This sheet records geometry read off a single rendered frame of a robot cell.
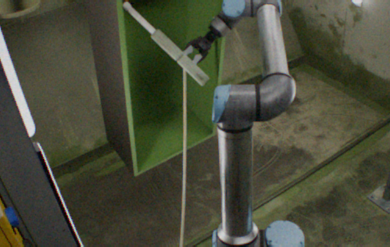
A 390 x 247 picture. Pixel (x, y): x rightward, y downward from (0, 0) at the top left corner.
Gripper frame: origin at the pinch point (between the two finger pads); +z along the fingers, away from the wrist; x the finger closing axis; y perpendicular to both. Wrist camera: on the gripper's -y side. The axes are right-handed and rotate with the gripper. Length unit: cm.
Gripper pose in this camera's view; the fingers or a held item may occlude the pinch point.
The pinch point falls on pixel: (184, 63)
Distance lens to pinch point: 185.8
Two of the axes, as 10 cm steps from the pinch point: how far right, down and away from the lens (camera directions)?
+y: -0.4, -2.1, 9.8
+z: -7.0, 7.0, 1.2
